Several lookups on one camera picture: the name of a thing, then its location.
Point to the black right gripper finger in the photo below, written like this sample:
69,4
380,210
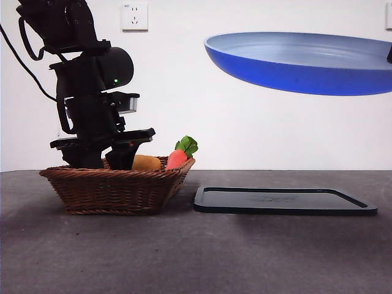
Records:
389,55

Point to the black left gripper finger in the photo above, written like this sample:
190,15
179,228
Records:
84,159
122,157

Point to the blue round plate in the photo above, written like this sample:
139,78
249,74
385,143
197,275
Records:
294,70

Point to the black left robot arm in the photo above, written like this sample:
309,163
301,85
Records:
76,21

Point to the yellow-brown potato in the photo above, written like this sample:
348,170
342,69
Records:
147,163

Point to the brown wicker basket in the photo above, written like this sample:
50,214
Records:
113,193

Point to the orange carrot with green leaves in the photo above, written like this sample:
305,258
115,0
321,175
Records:
177,159

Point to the black rectangular tray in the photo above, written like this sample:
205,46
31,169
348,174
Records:
275,202

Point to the white wall socket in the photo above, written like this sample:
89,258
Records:
135,16
389,16

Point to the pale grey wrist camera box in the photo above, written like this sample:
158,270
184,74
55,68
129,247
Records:
130,104

